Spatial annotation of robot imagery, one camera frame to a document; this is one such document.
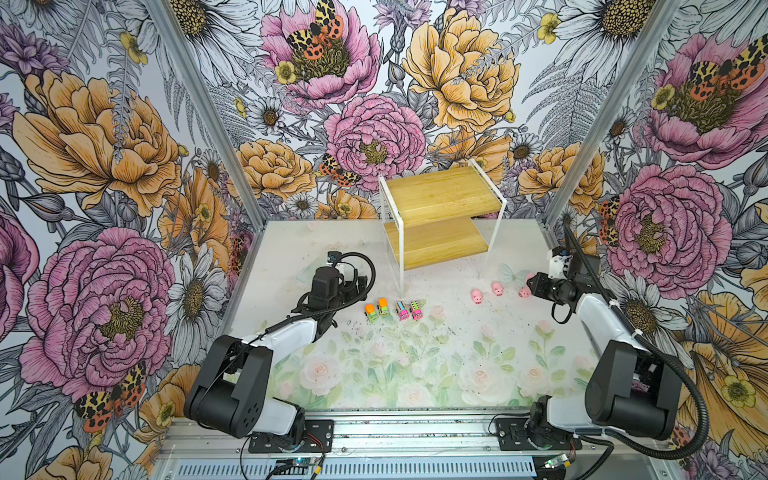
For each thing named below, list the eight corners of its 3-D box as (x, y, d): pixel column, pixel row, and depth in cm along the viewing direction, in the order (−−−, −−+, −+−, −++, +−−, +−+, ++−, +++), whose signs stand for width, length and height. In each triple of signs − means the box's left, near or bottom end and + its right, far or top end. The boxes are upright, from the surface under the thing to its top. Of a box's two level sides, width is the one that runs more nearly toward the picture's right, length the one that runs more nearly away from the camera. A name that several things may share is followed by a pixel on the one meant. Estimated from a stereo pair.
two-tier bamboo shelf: (397, 302, 101) (398, 225, 74) (381, 256, 114) (378, 176, 86) (478, 281, 106) (508, 203, 79) (455, 240, 119) (474, 160, 92)
